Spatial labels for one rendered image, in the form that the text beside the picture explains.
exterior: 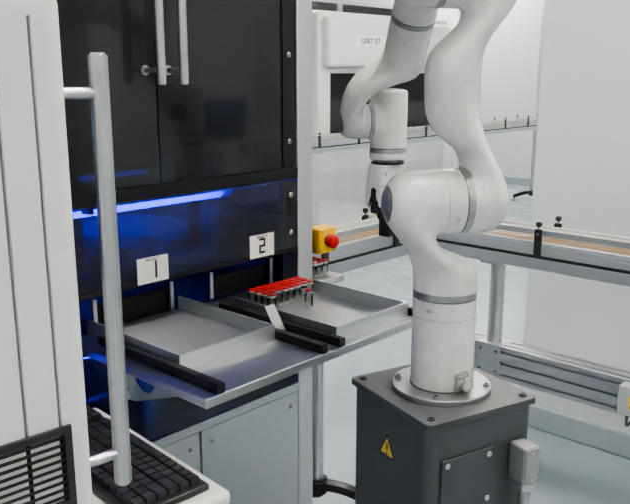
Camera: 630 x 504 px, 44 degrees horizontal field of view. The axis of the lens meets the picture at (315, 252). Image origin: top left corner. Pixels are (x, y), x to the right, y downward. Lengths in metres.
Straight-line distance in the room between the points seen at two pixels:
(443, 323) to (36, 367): 0.73
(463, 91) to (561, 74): 1.79
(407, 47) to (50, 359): 0.95
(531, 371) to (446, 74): 1.52
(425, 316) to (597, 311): 1.80
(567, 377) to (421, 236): 1.35
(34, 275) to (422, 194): 0.68
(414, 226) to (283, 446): 1.05
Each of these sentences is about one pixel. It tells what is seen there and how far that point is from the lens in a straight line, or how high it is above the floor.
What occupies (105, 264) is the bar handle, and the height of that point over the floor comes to 1.21.
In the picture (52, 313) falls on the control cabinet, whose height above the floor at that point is 1.16.
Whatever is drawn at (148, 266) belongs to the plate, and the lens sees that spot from 1.79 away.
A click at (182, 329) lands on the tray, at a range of 1.81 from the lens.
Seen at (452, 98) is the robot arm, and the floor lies 1.41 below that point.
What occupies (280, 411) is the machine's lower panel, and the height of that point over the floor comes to 0.54.
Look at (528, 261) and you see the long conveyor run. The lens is 2.58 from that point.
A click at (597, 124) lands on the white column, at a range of 3.10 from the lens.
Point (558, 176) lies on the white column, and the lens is 3.18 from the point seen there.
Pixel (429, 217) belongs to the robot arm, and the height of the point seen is 1.21.
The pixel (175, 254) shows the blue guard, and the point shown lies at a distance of 1.83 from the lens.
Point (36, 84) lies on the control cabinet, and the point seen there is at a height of 1.44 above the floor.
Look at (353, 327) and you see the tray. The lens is 1.75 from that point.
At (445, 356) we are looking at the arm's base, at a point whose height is 0.94.
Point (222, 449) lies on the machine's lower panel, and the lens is 2.09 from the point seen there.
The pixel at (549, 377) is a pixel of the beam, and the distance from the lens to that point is 2.69.
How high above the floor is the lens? 1.46
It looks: 13 degrees down
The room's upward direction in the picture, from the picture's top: straight up
